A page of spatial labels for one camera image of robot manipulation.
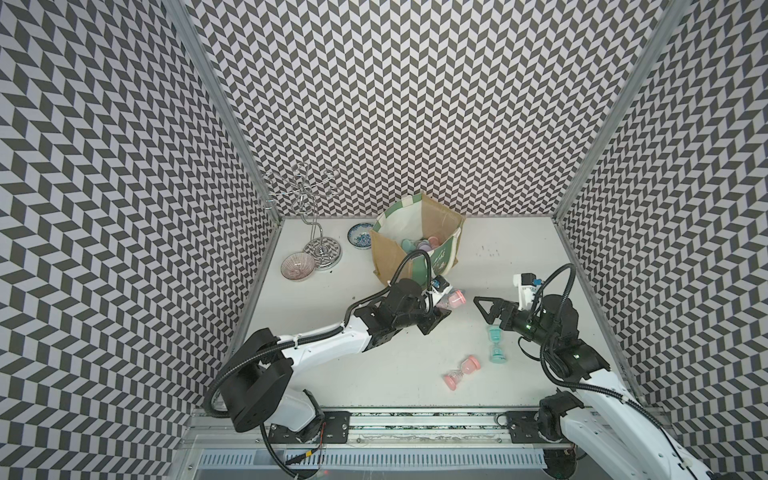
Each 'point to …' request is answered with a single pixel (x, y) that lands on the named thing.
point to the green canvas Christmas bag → (415, 239)
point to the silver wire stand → (310, 188)
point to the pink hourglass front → (468, 366)
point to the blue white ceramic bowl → (359, 236)
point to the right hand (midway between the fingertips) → (484, 307)
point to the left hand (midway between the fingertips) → (443, 308)
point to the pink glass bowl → (296, 266)
